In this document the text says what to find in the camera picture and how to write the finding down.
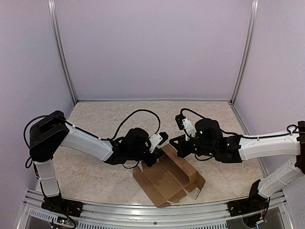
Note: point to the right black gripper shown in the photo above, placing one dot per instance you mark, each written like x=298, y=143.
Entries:
x=182, y=151

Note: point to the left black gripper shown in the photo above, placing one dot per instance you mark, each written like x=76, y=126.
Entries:
x=158, y=153

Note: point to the brown cardboard box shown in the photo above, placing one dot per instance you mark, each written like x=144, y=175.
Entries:
x=169, y=179

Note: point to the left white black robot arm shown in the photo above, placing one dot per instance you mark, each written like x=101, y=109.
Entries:
x=44, y=134

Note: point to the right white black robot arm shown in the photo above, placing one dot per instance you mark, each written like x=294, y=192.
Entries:
x=206, y=138

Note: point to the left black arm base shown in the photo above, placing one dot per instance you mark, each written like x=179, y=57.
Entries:
x=61, y=205

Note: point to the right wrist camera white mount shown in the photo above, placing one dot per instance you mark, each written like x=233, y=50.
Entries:
x=185, y=125

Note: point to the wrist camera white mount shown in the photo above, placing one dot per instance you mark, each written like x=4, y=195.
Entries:
x=185, y=125
x=157, y=140

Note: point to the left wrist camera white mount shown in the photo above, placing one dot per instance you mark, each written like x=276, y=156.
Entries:
x=157, y=140

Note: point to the front aluminium rail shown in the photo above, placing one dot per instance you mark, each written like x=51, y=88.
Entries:
x=185, y=215

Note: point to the right aluminium frame post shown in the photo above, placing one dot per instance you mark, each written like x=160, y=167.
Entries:
x=246, y=51

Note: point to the aluminium frame post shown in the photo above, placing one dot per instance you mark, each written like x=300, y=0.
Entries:
x=60, y=50
x=246, y=51

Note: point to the left aluminium frame post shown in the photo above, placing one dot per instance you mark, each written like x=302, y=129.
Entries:
x=60, y=50

